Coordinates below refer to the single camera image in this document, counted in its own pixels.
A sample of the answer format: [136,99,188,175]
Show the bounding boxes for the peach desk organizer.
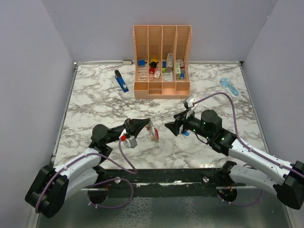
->
[133,25,192,99]

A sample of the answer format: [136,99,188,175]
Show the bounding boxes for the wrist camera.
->
[183,96,196,110]
[120,134,137,149]

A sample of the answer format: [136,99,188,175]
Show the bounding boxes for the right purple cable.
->
[193,92,304,208]

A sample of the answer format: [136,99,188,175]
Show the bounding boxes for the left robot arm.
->
[25,118,151,218]

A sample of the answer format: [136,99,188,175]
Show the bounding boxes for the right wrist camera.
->
[183,96,196,110]

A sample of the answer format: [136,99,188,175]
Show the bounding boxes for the grey green box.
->
[165,53,173,73]

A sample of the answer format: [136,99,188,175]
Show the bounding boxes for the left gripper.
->
[105,118,151,144]

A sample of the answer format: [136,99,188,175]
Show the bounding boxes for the purple cable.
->
[193,92,304,208]
[35,140,139,212]

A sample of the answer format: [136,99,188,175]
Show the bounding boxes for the aluminium rail frame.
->
[26,61,295,228]

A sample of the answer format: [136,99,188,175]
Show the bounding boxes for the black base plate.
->
[47,154,276,198]

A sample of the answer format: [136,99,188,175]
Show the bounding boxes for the blue stapler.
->
[114,70,129,93]

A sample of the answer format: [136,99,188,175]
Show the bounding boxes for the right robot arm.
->
[165,110,304,209]

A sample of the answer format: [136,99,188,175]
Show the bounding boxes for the blue blister pack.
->
[219,77,241,98]

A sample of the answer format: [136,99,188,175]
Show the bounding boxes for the blue cube in organizer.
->
[138,59,147,67]

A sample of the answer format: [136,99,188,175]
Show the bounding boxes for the white red box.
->
[175,59,185,80]

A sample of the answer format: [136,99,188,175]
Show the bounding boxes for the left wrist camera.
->
[120,134,137,149]

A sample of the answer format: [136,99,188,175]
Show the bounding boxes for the yellow block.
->
[150,58,158,63]

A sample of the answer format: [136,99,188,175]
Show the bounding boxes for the black red bottle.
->
[149,61,157,74]

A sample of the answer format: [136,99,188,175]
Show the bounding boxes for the white plug at wall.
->
[122,60,133,66]

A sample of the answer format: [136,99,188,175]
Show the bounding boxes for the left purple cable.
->
[35,140,139,212]

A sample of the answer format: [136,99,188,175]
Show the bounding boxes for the metal key holder red handle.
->
[145,120,159,142]

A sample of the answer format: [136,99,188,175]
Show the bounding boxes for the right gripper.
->
[165,108,212,140]

